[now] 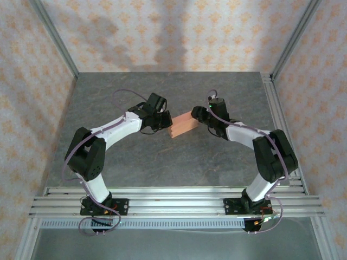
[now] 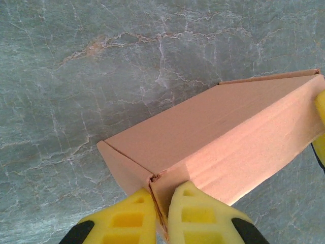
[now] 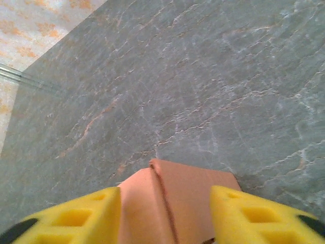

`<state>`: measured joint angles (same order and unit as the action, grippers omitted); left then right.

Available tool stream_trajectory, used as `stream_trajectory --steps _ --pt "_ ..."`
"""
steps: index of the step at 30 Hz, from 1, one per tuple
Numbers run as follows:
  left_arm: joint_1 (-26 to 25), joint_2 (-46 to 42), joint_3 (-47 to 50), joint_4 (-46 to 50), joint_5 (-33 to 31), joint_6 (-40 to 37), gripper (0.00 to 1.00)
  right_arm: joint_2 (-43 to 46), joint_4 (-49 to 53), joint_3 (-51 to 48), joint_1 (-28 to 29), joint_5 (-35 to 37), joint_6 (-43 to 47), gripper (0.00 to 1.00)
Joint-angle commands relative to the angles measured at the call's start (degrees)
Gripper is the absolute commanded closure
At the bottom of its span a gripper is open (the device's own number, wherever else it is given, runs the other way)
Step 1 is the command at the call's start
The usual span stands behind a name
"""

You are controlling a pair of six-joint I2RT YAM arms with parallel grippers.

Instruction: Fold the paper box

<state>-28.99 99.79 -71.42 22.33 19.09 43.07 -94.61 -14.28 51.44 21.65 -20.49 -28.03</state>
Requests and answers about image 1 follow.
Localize pink cardboard paper box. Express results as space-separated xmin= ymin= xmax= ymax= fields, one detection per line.
xmin=168 ymin=111 xmax=198 ymax=139

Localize aluminium mounting rails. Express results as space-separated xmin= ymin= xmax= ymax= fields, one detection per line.
xmin=28 ymin=185 xmax=326 ymax=219

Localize grey metal lower panel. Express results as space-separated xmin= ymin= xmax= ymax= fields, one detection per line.
xmin=32 ymin=229 xmax=320 ymax=260

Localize aluminium side rail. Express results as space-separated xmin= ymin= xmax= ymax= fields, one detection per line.
xmin=261 ymin=73 xmax=310 ymax=196

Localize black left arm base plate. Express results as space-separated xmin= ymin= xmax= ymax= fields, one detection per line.
xmin=80 ymin=197 xmax=130 ymax=217

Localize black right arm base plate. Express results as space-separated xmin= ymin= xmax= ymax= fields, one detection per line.
xmin=223 ymin=197 xmax=273 ymax=216

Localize grey slotted cable duct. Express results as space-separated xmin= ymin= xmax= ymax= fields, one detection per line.
xmin=40 ymin=218 xmax=246 ymax=230

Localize aluminium frame post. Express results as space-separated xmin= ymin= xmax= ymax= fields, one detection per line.
xmin=271 ymin=0 xmax=322 ymax=79
xmin=29 ymin=0 xmax=80 ymax=81

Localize small circuit board with wires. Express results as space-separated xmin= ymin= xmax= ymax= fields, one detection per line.
xmin=253 ymin=207 xmax=280 ymax=227

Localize black terminal block with wires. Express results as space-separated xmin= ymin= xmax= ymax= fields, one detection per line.
xmin=91 ymin=208 xmax=121 ymax=228

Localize aluminium frame leg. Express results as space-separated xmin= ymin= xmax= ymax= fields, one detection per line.
xmin=310 ymin=216 xmax=337 ymax=260
xmin=16 ymin=216 xmax=41 ymax=260

